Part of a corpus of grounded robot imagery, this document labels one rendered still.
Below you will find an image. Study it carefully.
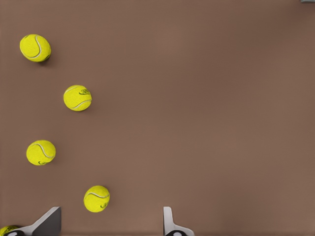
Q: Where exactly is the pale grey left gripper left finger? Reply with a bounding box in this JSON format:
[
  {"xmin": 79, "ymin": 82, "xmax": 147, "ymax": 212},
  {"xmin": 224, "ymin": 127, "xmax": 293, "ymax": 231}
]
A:
[{"xmin": 4, "ymin": 206, "xmax": 62, "ymax": 236}]

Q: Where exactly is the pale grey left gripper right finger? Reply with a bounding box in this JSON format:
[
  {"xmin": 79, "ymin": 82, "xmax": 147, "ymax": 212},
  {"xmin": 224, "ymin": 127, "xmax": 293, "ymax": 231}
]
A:
[{"xmin": 163, "ymin": 206, "xmax": 195, "ymax": 236}]

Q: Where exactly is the yellow tennis ball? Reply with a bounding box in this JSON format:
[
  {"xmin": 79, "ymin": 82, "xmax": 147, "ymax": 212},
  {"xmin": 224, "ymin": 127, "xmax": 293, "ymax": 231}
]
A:
[
  {"xmin": 0, "ymin": 225, "xmax": 20, "ymax": 236},
  {"xmin": 83, "ymin": 185, "xmax": 111, "ymax": 213},
  {"xmin": 63, "ymin": 85, "xmax": 93, "ymax": 112},
  {"xmin": 26, "ymin": 140, "xmax": 57, "ymax": 166},
  {"xmin": 19, "ymin": 33, "xmax": 52, "ymax": 63}
]

